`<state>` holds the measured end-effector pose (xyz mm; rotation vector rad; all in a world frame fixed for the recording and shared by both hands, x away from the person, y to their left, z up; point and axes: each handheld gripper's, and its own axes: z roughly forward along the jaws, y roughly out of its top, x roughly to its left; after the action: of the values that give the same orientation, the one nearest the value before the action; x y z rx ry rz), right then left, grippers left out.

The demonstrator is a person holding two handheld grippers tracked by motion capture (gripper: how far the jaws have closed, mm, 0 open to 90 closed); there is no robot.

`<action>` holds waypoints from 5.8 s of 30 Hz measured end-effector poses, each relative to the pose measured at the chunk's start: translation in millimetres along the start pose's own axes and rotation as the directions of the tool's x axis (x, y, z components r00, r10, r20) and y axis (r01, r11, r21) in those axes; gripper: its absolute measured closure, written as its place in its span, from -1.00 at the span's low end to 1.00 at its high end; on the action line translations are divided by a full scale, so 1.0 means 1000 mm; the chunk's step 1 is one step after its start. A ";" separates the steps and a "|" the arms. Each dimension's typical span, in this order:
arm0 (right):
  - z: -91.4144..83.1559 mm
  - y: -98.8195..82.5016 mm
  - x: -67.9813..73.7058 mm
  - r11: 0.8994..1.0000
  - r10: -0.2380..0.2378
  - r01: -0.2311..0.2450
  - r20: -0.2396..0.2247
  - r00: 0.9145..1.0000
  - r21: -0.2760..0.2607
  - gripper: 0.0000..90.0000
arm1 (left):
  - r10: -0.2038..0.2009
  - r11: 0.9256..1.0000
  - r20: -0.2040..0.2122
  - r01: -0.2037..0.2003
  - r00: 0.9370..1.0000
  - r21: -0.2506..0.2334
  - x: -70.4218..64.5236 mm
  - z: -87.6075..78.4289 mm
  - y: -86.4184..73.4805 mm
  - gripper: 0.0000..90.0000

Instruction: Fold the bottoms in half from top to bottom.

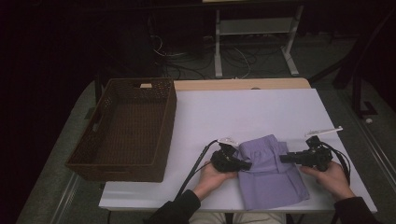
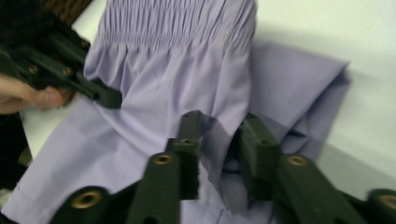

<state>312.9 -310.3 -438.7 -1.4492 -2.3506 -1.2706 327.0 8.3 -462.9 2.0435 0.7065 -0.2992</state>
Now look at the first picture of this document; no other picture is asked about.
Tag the person's right hand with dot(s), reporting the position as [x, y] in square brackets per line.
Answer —
[334, 182]

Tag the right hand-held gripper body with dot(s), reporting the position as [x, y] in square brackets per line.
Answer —
[317, 157]

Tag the purple shorts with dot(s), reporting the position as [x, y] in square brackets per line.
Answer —
[271, 183]

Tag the white metal desk frame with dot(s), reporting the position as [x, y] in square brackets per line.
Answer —
[255, 26]

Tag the person's right leg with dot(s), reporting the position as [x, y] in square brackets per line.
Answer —
[260, 218]

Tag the metal floor rail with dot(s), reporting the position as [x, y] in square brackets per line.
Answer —
[381, 155]
[67, 199]

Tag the black metal stand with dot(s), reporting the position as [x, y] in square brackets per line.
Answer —
[358, 102]

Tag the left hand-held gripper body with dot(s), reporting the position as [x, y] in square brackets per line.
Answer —
[225, 160]

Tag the white board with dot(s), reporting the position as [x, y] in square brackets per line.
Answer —
[243, 112]

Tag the person's left leg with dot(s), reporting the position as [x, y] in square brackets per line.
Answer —
[208, 218]

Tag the person's left hand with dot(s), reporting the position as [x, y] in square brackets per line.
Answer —
[211, 180]

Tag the brown woven basket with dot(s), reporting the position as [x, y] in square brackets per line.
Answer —
[134, 130]

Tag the person's leg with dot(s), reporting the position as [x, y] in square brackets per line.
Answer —
[260, 218]
[208, 218]

